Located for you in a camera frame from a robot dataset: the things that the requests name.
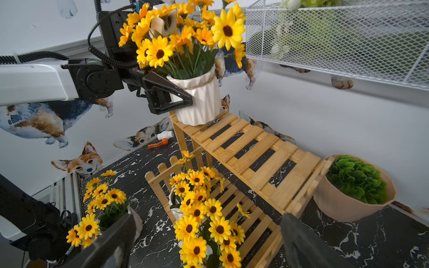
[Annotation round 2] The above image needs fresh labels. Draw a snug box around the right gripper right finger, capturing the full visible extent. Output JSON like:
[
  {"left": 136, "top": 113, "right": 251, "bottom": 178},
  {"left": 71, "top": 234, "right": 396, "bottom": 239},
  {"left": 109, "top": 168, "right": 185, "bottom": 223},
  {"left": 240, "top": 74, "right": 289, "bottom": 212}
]
[{"left": 280, "top": 213, "right": 353, "bottom": 268}]

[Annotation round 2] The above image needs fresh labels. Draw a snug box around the wooden two-tier shelf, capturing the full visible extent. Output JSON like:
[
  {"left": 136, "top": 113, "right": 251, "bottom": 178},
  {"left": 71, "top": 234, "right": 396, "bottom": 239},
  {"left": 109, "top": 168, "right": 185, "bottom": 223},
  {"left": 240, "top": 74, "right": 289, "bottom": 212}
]
[{"left": 145, "top": 113, "right": 332, "bottom": 268}]

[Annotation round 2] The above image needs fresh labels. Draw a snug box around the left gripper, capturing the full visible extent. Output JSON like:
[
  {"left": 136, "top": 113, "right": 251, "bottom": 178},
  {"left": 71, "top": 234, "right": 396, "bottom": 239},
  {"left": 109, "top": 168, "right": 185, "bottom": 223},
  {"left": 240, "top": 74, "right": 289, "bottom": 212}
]
[{"left": 120, "top": 67, "right": 193, "bottom": 115}]

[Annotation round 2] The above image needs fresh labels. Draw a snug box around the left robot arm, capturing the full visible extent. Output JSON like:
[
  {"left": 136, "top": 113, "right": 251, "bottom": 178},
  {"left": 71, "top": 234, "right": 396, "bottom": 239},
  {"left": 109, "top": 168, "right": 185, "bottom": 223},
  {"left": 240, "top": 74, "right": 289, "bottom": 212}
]
[{"left": 1, "top": 1, "right": 193, "bottom": 115}]

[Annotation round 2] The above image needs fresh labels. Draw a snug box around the green fern plant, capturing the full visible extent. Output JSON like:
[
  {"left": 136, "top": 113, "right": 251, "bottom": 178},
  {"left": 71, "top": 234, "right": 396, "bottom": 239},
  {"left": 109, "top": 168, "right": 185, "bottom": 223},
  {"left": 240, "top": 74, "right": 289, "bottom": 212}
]
[{"left": 279, "top": 0, "right": 343, "bottom": 11}]

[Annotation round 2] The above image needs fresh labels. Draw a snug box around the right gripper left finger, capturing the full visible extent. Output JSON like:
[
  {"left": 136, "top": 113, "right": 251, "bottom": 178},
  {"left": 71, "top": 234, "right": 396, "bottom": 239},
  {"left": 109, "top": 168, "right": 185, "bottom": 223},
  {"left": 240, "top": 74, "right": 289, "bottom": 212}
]
[{"left": 63, "top": 208, "right": 143, "bottom": 268}]

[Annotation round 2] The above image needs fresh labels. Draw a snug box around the beige pot green plant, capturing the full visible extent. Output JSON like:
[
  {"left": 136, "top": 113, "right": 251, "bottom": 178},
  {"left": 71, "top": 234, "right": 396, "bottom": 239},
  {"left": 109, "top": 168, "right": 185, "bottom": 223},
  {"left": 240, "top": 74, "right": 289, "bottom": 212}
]
[{"left": 313, "top": 154, "right": 397, "bottom": 222}]

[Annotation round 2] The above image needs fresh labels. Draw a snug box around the sunflower pot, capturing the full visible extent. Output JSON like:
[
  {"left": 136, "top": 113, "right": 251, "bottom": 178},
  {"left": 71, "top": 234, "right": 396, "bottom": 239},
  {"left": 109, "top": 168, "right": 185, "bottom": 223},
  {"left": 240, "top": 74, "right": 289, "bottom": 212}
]
[
  {"left": 118, "top": 1, "right": 246, "bottom": 126},
  {"left": 168, "top": 151, "right": 225, "bottom": 221},
  {"left": 65, "top": 170, "right": 143, "bottom": 248},
  {"left": 170, "top": 195, "right": 246, "bottom": 268}
]

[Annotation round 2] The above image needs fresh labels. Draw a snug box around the white wire basket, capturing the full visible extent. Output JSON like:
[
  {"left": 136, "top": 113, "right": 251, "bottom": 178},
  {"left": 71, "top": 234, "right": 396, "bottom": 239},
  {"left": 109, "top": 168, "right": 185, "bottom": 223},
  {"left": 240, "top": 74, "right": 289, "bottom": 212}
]
[{"left": 246, "top": 1, "right": 429, "bottom": 90}]

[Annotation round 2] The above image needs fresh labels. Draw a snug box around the white orange spray bottle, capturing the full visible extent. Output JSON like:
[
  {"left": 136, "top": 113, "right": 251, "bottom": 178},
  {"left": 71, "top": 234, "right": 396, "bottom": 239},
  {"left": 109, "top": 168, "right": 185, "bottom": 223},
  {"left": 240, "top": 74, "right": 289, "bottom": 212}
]
[{"left": 147, "top": 131, "right": 174, "bottom": 149}]

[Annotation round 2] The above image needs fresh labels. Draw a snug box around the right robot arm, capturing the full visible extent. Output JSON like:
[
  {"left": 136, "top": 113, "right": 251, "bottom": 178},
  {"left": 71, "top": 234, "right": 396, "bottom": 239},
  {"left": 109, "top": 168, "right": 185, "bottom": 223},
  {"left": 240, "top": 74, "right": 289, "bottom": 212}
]
[{"left": 1, "top": 176, "right": 352, "bottom": 268}]

